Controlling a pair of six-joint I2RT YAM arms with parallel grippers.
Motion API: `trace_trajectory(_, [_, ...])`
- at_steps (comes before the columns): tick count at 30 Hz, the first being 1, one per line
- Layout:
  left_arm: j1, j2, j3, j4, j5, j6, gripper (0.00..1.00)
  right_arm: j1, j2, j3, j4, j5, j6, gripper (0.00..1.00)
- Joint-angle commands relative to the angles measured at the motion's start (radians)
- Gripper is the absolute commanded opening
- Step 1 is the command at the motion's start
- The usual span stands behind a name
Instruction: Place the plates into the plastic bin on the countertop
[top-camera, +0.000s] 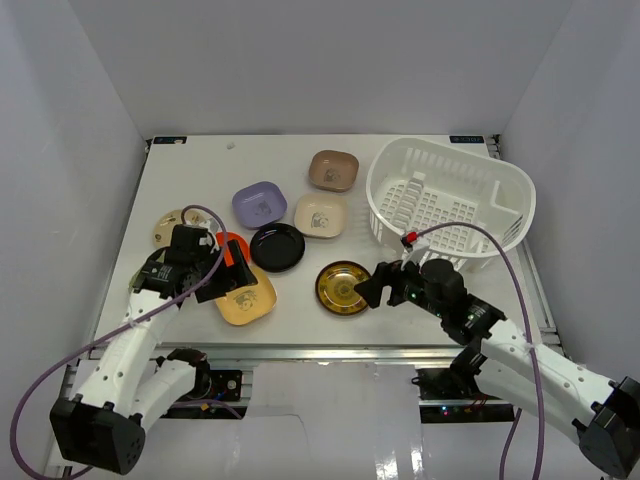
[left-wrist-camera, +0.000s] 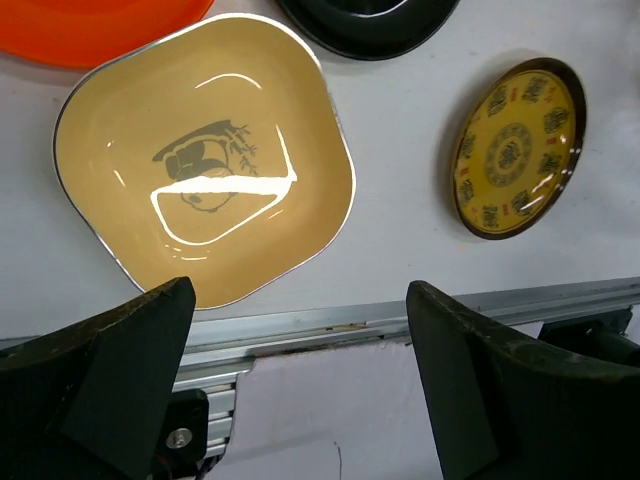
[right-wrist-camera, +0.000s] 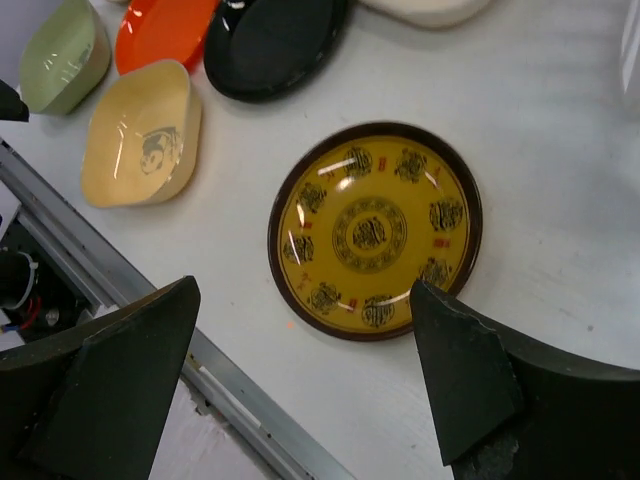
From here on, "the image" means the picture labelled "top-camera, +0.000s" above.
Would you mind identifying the gold and black round plate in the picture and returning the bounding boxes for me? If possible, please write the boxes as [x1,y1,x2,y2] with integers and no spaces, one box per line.
[314,260,371,317]

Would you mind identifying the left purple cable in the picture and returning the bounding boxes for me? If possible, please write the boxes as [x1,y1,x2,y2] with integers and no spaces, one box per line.
[9,203,230,477]

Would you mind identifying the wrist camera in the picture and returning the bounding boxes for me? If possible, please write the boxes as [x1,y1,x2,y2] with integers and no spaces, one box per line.
[401,231,429,268]
[169,224,212,256]

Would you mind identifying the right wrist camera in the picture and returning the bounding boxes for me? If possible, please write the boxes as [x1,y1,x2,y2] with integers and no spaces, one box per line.
[401,231,429,268]

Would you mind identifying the blue label right corner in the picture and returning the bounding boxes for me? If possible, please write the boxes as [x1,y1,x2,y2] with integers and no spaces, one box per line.
[449,135,485,144]

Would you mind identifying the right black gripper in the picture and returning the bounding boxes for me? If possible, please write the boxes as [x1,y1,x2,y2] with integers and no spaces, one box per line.
[354,251,446,319]

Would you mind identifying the yellow square plate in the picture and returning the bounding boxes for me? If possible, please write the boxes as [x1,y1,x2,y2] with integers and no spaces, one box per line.
[215,266,277,326]

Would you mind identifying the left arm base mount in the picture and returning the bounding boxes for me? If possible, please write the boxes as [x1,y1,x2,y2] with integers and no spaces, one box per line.
[155,348,243,419]

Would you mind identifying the blue label left corner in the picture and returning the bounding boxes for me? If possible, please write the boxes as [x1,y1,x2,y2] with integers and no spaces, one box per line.
[152,136,188,145]

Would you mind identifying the beige round patterned plate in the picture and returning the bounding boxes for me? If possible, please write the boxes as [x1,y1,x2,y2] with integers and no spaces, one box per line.
[152,209,209,248]

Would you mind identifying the purple square plate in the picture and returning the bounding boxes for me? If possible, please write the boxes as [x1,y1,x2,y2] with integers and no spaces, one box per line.
[232,181,288,229]

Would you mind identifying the cream square panda plate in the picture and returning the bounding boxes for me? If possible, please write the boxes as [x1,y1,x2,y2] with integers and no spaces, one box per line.
[294,193,348,239]

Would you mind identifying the brown square panda plate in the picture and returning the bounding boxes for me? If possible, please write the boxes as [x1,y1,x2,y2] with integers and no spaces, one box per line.
[308,150,359,192]

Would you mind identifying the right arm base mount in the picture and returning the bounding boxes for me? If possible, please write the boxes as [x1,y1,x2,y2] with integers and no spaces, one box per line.
[411,367,515,425]

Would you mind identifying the green plate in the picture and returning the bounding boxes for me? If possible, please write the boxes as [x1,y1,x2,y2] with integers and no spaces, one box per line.
[128,269,145,293]

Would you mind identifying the blue label corner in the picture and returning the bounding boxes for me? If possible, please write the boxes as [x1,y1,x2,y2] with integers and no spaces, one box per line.
[449,135,485,144]
[152,136,188,145]

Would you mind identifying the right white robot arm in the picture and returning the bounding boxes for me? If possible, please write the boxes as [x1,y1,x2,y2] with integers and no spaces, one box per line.
[354,259,639,479]

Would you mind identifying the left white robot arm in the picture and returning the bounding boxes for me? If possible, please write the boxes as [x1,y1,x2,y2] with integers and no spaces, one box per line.
[50,239,257,475]

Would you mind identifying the white plastic dish bin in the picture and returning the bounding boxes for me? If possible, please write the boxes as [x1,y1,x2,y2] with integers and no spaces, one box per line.
[366,137,536,271]

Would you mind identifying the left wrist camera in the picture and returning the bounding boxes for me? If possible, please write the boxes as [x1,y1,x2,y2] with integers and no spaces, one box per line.
[169,224,212,256]

